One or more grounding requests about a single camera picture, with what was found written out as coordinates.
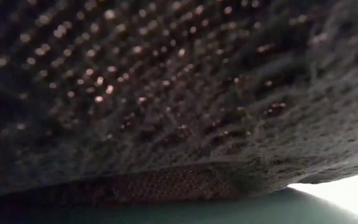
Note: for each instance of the green table mat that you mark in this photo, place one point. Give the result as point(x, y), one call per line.
point(259, 213)

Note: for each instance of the grey terry towel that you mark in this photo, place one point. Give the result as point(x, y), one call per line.
point(166, 93)

